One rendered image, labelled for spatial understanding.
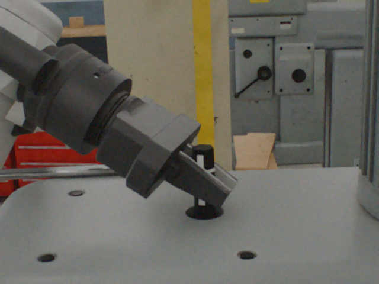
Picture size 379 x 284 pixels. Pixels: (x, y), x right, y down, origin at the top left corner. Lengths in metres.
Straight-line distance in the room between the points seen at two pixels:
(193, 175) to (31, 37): 0.20
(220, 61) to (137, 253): 1.82
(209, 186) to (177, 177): 0.03
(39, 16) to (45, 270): 0.24
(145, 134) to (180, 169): 0.05
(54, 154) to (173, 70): 3.23
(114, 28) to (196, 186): 1.77
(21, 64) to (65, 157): 4.88
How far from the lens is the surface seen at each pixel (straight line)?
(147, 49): 2.37
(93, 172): 0.77
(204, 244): 0.60
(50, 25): 0.68
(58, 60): 0.65
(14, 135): 0.99
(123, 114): 0.63
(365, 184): 0.66
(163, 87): 2.40
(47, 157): 5.55
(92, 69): 0.64
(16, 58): 0.63
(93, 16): 9.79
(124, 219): 0.66
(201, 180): 0.63
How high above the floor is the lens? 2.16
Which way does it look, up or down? 17 degrees down
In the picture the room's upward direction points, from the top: 2 degrees counter-clockwise
